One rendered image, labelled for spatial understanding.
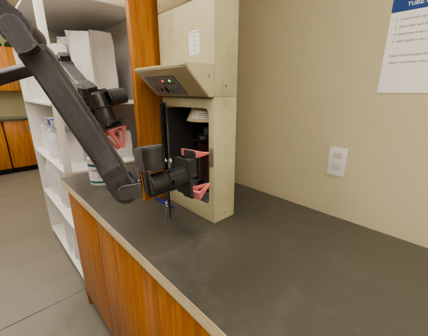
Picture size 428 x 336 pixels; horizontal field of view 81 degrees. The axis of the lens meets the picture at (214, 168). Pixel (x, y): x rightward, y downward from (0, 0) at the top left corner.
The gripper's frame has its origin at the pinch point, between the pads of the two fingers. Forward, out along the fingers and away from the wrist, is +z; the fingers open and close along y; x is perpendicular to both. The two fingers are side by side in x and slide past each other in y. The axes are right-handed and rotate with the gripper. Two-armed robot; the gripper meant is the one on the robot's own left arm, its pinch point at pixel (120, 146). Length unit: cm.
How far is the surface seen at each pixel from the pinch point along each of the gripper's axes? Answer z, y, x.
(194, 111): -2.5, -17.7, -24.9
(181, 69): -15.5, -31.0, -13.6
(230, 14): -27, -40, -34
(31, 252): 66, 199, 32
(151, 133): -0.3, 7.5, -19.0
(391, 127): 25, -71, -58
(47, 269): 77, 162, 29
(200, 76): -11.8, -34.1, -17.4
